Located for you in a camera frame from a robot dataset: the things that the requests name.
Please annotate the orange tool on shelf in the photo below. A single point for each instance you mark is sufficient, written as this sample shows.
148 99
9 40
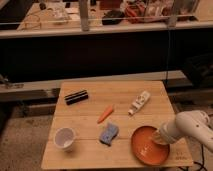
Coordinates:
135 13

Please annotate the wooden table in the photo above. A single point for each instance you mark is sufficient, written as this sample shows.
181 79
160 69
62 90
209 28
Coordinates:
89 152

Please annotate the white plastic cup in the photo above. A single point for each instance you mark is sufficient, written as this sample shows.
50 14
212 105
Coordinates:
64 138

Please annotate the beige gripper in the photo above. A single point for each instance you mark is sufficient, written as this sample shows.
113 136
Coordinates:
161 135

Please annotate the black striped block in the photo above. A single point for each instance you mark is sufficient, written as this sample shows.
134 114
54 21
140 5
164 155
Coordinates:
76 97

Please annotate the white tube bottle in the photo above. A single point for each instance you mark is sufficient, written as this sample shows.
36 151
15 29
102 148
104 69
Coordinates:
139 102

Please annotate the blue sponge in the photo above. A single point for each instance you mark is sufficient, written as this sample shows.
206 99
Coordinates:
109 133

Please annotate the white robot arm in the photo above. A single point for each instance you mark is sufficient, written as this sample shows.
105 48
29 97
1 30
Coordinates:
195 124

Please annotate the orange ceramic bowl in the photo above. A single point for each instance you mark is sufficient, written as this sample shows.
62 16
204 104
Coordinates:
145 150

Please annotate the black bag on shelf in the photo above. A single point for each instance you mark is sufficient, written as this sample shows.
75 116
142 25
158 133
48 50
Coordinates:
112 17

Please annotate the orange toy carrot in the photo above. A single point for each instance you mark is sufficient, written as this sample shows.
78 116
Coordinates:
105 114

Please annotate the grey metal post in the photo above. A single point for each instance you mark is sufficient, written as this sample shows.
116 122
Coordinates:
83 9

